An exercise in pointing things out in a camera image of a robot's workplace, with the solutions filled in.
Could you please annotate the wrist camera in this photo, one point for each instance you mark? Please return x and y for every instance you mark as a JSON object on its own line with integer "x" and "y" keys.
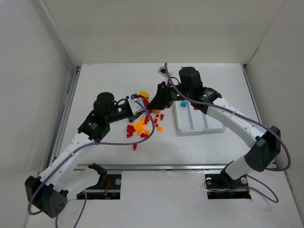
{"x": 136, "y": 103}
{"x": 162, "y": 71}

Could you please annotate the red round lego piece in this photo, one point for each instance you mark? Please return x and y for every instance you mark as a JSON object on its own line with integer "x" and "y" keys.
{"x": 130, "y": 128}

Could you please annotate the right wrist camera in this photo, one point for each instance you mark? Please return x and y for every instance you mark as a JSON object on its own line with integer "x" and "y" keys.
{"x": 162, "y": 71}

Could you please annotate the large red lego assembly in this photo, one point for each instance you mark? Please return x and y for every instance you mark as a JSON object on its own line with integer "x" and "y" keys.
{"x": 145, "y": 100}

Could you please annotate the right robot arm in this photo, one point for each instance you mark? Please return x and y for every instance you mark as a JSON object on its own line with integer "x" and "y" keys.
{"x": 264, "y": 145}

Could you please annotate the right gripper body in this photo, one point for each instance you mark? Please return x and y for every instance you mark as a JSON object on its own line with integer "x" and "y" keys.
{"x": 164, "y": 95}

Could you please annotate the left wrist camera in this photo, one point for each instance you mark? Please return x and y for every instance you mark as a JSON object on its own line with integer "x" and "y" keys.
{"x": 136, "y": 103}

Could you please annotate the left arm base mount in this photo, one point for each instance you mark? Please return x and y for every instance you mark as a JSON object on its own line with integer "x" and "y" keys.
{"x": 108, "y": 186}

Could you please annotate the teal lego in tray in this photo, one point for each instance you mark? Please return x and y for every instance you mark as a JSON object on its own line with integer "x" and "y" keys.
{"x": 183, "y": 103}

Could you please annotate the orange arch lego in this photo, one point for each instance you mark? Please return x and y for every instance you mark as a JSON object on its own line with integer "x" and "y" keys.
{"x": 159, "y": 128}

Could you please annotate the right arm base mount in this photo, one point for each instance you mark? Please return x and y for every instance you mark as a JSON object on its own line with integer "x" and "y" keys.
{"x": 225, "y": 188}

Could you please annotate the white divided tray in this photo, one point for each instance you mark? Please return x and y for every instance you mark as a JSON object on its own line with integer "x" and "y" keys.
{"x": 194, "y": 122}

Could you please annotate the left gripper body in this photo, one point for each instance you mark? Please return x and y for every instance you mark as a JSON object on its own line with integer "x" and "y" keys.
{"x": 129, "y": 108}

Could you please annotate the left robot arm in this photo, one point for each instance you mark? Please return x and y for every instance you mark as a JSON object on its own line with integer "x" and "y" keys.
{"x": 47, "y": 191}

